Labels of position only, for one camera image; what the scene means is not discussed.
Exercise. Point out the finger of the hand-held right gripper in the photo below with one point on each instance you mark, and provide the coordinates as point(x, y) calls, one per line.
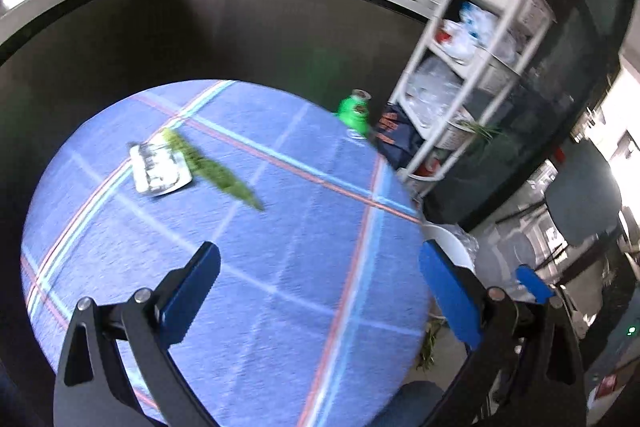
point(534, 284)

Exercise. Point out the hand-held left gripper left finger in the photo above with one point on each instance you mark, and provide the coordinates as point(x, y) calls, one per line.
point(190, 287)

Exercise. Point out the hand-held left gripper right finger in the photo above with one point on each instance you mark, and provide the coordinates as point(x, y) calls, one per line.
point(450, 302)

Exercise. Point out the green vegetable scraps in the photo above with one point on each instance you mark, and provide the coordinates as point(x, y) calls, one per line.
point(430, 347)

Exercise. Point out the blue plaid tablecloth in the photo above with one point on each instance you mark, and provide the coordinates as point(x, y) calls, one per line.
point(280, 257)

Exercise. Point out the grey chair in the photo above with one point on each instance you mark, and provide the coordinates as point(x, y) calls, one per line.
point(582, 197)

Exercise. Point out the person's leg in jeans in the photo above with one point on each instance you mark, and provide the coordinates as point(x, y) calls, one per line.
point(415, 404)

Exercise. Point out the green vegetable leaf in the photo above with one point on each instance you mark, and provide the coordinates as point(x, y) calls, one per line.
point(220, 174)

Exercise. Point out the green onion bunch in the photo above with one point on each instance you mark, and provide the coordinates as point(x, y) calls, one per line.
point(482, 129)

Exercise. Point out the dark blue bag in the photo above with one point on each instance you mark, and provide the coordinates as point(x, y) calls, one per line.
point(395, 137)

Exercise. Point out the green drink can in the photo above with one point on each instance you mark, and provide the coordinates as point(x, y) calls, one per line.
point(354, 112)

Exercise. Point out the clear plastic bags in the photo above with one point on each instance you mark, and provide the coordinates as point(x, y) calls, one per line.
point(432, 87)

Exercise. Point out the white shelf rack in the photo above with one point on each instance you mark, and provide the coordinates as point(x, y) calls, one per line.
point(492, 72)

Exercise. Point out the white plastic bags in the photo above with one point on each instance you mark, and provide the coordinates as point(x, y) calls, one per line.
point(465, 37)

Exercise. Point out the kitchen counter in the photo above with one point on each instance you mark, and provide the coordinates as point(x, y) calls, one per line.
point(250, 7)

